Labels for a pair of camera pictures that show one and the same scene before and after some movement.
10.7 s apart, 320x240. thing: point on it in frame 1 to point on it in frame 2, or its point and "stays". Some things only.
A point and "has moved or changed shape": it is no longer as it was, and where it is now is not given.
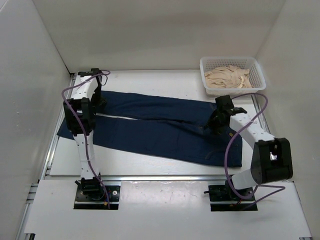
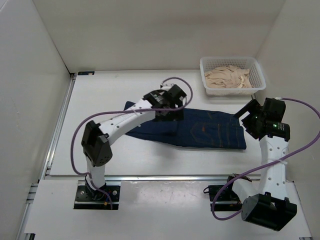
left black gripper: x=101 y=102 to x=175 y=115
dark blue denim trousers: x=164 y=124 has moved or changed shape
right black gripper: x=211 y=124 to x=253 y=106
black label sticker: x=84 y=73 stays
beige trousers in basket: x=227 y=76 stays
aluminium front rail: x=163 y=177 stays
